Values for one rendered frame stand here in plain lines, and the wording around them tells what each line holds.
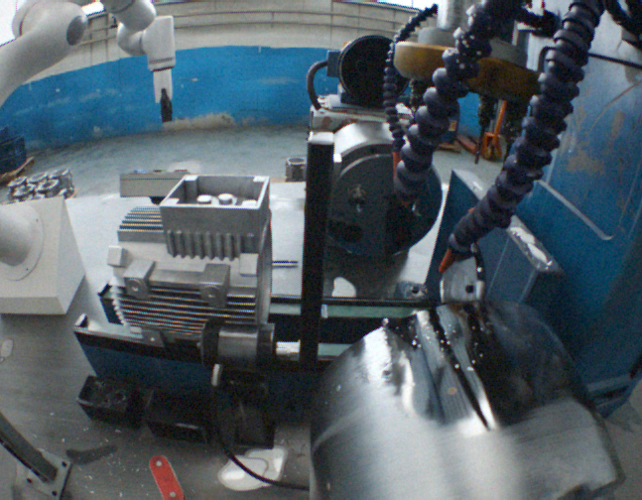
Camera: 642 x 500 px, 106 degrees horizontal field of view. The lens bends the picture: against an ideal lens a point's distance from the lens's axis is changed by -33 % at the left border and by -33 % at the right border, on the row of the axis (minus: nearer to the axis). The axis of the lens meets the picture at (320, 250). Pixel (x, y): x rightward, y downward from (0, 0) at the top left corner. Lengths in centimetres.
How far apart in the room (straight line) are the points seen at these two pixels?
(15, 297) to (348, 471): 86
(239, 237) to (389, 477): 31
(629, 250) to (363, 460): 36
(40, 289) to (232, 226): 60
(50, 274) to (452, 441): 84
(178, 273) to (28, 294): 56
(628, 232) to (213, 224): 48
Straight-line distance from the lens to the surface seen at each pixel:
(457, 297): 55
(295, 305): 60
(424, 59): 36
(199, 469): 57
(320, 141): 26
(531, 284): 39
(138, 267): 45
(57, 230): 90
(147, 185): 76
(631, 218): 44
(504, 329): 25
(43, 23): 69
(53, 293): 88
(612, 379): 68
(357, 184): 66
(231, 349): 38
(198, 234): 42
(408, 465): 20
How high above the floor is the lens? 132
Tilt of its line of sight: 32 degrees down
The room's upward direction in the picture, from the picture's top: 4 degrees clockwise
